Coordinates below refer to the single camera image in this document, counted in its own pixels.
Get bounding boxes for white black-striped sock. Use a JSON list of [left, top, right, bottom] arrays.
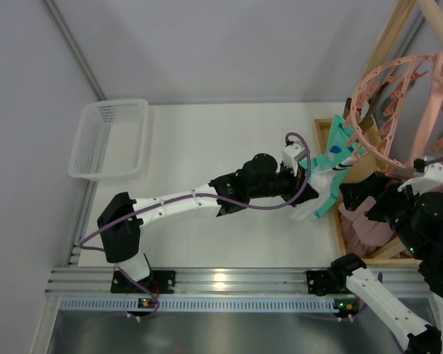
[[287, 162, 355, 222]]

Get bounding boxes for green blue patterned sock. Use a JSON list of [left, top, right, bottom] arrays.
[[307, 115, 358, 220]]

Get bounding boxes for pink round clip hanger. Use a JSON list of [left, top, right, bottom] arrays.
[[345, 51, 443, 178]]

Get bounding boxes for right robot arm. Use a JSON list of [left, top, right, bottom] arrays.
[[328, 173, 443, 353]]

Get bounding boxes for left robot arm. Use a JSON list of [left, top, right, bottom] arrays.
[[97, 153, 318, 282]]

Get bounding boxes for pink fabric pile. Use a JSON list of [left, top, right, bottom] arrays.
[[338, 197, 396, 258]]

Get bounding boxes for brown sock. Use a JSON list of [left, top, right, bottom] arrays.
[[343, 97, 374, 133]]

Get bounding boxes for wooden rod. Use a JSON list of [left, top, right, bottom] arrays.
[[416, 0, 443, 49]]

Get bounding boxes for white plastic basket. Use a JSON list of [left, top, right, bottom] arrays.
[[67, 99, 150, 181]]

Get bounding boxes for wooden tray frame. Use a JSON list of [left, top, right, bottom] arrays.
[[313, 117, 429, 268]]

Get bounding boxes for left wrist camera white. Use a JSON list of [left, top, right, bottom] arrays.
[[282, 143, 307, 174]]

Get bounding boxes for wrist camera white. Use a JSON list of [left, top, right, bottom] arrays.
[[397, 156, 443, 195], [282, 143, 307, 174]]

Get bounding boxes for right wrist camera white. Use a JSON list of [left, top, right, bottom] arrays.
[[397, 156, 443, 195]]

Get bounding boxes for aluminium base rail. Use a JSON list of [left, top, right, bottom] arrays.
[[45, 267, 428, 297]]

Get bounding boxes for wooden upright post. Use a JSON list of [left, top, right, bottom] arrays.
[[360, 0, 416, 80]]

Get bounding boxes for white slotted cable duct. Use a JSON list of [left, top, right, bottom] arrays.
[[58, 296, 359, 314]]

